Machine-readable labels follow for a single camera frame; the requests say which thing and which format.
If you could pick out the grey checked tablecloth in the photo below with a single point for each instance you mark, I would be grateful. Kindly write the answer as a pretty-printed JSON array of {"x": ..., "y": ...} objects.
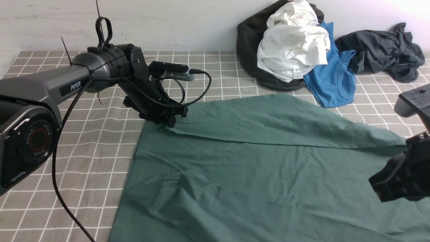
[{"x": 98, "y": 142}]

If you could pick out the green long-sleeve top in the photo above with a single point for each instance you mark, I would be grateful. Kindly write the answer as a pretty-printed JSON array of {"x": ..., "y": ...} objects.
[{"x": 268, "y": 168}]

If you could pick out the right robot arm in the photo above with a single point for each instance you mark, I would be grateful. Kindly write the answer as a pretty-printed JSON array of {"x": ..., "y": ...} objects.
[{"x": 415, "y": 102}]

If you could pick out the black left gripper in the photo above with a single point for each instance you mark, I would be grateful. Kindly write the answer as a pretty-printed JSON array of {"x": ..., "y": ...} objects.
[{"x": 147, "y": 97}]

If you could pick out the black garment in pile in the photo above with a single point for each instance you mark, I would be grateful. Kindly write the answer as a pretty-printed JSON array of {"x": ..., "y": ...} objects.
[{"x": 250, "y": 34}]

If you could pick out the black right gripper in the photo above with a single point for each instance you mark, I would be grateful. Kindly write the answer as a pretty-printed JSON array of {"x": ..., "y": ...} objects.
[{"x": 407, "y": 174}]

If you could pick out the dark grey crumpled garment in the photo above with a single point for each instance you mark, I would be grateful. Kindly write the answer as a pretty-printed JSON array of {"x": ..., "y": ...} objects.
[{"x": 392, "y": 52}]

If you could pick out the blue t-shirt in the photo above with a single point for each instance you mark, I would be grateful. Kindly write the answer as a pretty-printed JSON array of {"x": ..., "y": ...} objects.
[{"x": 333, "y": 84}]

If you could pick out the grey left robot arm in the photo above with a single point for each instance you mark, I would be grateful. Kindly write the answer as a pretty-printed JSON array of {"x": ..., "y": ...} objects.
[{"x": 31, "y": 119}]

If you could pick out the white garment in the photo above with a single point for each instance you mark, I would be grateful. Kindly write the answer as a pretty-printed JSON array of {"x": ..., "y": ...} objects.
[{"x": 294, "y": 42}]

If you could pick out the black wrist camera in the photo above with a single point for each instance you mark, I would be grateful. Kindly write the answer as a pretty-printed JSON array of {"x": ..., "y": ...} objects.
[{"x": 162, "y": 70}]

